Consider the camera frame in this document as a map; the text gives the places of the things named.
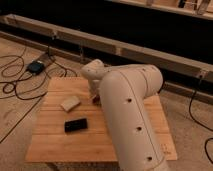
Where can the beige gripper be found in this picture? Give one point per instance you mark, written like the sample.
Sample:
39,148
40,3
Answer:
94,87

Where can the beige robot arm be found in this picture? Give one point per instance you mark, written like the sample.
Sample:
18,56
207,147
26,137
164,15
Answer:
122,90

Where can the beige sponge block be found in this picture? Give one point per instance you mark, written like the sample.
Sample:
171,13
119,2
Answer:
70,103

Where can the black rectangular block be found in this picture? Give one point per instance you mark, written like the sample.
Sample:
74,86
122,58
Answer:
75,125

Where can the wooden table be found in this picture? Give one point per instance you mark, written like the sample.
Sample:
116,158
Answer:
50,143

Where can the long wooden beam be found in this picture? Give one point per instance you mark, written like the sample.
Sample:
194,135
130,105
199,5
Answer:
163,60

